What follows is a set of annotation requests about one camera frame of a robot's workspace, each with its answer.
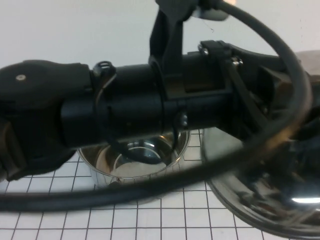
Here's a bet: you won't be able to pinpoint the white black grid tablecloth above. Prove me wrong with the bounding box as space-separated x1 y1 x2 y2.
0 129 320 240

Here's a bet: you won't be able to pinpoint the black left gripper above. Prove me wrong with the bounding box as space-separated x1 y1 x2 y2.
163 39 285 147

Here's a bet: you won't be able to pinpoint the stainless steel lid black knob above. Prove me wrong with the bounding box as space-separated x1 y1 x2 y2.
201 49 320 233

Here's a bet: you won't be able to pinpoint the thick black cable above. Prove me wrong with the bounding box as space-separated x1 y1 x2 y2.
0 0 313 213

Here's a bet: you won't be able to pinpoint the stainless steel pot black handles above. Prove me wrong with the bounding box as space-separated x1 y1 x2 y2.
76 128 192 205

